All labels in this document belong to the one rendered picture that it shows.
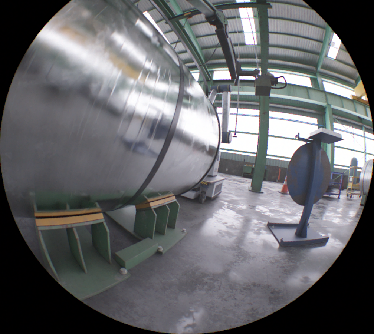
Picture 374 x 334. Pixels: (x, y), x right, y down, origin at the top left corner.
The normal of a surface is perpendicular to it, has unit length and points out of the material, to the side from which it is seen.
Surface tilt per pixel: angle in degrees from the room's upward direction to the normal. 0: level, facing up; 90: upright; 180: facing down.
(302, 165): 90
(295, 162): 90
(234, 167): 90
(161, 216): 90
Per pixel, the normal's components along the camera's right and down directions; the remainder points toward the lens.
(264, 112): -0.43, -0.16
